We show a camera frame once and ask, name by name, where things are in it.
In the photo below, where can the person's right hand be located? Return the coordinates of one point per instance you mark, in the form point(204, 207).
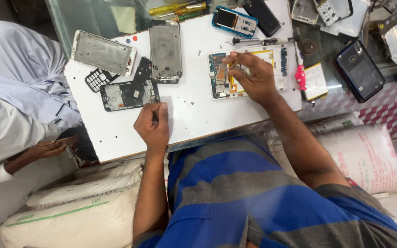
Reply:
point(258, 81)

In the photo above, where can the person's left hand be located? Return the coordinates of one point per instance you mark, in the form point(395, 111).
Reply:
point(152, 129)

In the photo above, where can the small brown pry stick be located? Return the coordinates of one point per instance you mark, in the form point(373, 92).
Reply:
point(232, 66)

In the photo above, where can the opened white phone yellow battery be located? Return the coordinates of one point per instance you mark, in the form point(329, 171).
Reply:
point(219, 77)

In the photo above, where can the black and silver screwdriver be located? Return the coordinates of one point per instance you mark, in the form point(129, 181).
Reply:
point(267, 41)

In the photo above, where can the white work board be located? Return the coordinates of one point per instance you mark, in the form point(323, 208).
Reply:
point(188, 103)

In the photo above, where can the plain white sack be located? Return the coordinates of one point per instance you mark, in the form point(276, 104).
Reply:
point(112, 168)

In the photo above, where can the white and yellow phone battery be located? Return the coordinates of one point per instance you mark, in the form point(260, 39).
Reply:
point(315, 82)

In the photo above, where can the black plastic phone cover piece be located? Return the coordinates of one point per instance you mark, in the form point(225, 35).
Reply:
point(143, 70)

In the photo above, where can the round dark metal disc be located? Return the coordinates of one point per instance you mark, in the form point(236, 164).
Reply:
point(308, 47)

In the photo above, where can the black phone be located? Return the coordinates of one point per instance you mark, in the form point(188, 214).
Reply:
point(262, 17)

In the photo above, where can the blue feature phone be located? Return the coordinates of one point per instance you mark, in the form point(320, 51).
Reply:
point(234, 21)

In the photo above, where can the black phone keypad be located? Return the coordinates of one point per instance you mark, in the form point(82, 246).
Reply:
point(98, 80)

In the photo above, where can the grey white sack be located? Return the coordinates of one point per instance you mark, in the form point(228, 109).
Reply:
point(326, 124)

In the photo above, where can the white sack black print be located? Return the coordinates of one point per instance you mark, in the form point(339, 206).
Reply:
point(81, 191)

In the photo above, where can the white keypad circuit board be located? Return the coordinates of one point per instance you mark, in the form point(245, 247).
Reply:
point(327, 12)

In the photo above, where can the dark blue phone back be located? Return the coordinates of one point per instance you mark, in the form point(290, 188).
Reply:
point(359, 71)

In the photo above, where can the blue grey striped shirt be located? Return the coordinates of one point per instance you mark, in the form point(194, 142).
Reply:
point(246, 199)

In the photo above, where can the white sack green stripe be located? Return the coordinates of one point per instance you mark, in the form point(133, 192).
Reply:
point(71, 224)

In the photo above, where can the white sack red print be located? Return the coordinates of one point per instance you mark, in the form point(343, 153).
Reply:
point(367, 158)

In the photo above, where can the black phone frame with board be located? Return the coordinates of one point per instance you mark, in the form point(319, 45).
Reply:
point(122, 98)

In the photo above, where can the silver phone frame black rim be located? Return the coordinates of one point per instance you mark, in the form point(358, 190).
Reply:
point(165, 51)

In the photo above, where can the white phone frame part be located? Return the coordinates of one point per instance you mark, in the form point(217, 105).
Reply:
point(303, 12)

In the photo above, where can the silver phone frame white rim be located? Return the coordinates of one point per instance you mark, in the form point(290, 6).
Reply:
point(102, 53)

